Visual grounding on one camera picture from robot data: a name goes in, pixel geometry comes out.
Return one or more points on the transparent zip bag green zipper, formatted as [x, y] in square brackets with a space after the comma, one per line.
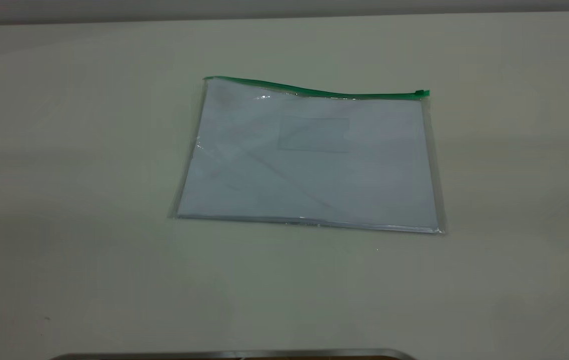
[314, 91]

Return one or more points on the green zipper slider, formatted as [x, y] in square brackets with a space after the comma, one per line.
[421, 93]

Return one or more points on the white paper stack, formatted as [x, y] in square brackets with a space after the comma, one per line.
[314, 190]

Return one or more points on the silver metal rim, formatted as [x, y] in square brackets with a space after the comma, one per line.
[214, 355]

